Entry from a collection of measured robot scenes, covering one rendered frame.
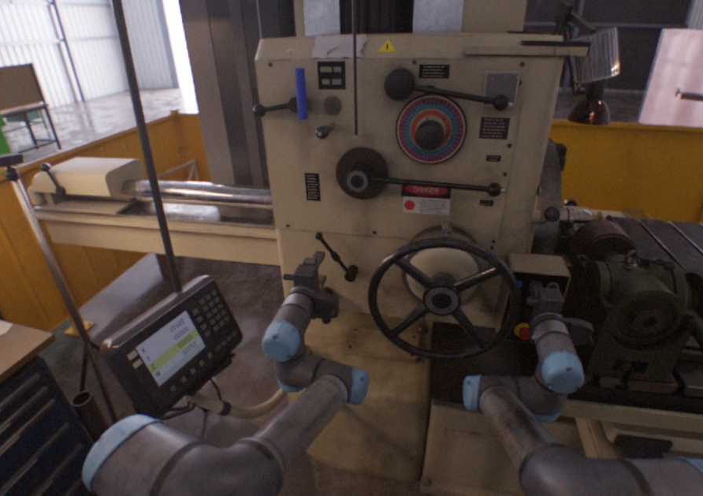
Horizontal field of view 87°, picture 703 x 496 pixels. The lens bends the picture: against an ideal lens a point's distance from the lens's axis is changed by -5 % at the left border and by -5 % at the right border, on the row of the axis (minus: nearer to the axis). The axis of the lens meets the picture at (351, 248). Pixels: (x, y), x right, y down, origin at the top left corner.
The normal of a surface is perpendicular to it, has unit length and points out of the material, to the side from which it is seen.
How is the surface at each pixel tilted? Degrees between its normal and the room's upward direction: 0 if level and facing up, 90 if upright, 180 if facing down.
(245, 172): 90
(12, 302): 90
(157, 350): 70
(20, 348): 0
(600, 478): 21
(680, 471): 17
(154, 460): 10
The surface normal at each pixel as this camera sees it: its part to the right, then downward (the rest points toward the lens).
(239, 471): 0.52, -0.71
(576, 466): -0.39, -0.92
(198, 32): -0.21, 0.48
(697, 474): 0.00, -0.96
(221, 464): 0.37, -0.87
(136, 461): -0.16, -0.66
